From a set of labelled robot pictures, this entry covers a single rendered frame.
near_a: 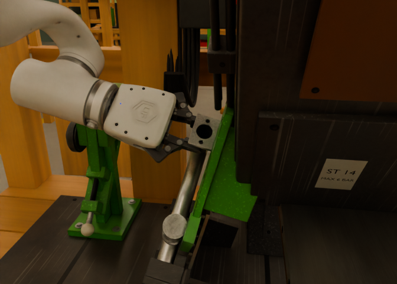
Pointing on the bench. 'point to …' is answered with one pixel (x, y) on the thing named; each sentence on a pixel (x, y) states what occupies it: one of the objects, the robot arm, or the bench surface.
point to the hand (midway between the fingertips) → (198, 135)
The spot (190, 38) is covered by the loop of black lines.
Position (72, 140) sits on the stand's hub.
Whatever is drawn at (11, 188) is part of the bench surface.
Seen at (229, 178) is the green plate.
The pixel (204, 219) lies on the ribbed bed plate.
